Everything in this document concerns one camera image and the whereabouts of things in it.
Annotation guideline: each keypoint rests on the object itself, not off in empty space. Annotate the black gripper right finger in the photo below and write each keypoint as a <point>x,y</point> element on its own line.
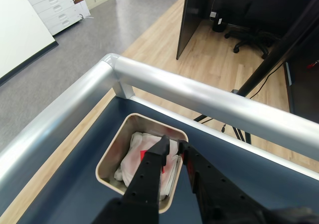
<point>219,199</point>

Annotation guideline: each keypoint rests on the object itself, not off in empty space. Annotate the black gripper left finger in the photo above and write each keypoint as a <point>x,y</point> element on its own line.
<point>147,179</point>

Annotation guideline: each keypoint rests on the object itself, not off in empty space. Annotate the red cube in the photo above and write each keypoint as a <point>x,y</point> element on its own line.
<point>142,154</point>

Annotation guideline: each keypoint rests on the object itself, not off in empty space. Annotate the beige square metal box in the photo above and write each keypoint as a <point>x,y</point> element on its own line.
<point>119,144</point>

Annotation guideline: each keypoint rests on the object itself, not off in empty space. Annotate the white cardboard box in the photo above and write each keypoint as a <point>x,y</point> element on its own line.
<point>83,8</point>

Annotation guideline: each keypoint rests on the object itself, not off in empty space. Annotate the white crumpled cloth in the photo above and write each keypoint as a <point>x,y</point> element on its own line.
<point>134,144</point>

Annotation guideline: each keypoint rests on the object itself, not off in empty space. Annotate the dark blue-grey mat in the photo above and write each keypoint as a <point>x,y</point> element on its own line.
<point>74,196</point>

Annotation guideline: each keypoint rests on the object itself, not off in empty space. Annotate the black side cabinet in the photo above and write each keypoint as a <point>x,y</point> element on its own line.
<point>304,92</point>

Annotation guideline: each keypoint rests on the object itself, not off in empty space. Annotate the black tripod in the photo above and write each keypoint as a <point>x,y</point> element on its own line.
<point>269,59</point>

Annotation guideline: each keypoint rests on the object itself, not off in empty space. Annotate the black desk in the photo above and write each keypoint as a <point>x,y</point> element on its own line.
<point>189,22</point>

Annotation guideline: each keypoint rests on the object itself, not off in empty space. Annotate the black office chair base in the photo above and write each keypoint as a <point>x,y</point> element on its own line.
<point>251,38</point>

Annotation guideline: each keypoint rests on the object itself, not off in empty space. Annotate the black round bin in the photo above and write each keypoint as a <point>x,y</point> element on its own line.
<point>218,25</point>

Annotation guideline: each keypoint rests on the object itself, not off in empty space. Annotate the white drawer cabinet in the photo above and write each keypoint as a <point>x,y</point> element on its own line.
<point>54,12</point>

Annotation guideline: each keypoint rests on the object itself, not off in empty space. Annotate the silver metal cart rail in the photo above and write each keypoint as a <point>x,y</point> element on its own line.
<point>174,84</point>

